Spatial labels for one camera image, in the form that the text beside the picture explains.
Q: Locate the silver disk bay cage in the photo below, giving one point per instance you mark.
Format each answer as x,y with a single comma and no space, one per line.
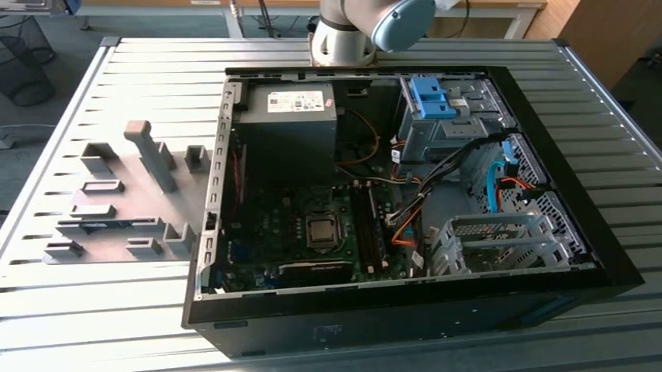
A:
497,243

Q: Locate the silver CPU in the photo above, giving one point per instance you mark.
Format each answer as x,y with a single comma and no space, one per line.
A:
322,231

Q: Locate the black CPU socket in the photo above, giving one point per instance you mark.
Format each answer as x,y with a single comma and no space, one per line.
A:
306,232

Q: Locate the green motherboard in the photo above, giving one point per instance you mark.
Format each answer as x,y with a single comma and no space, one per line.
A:
274,236

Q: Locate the grey power supply unit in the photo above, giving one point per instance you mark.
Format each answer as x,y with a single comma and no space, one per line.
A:
290,128

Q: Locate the black graphics card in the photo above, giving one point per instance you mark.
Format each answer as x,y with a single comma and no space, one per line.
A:
315,271

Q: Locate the silver optical drive cage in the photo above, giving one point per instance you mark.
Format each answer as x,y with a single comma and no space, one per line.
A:
445,131

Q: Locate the blue plastic drive latch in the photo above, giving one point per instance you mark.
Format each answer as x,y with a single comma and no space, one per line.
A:
431,100

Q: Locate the black PC case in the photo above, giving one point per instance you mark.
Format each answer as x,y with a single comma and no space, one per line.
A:
362,321

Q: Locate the grey parts rack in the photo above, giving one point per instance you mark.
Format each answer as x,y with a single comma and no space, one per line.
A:
134,197

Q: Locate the blue RAM stick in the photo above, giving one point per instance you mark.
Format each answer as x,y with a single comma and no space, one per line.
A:
103,225

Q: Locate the brown wooden cabinet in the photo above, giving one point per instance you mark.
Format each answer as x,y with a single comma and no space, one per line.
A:
610,31

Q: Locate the white frame desk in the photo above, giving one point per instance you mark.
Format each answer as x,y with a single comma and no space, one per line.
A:
234,23

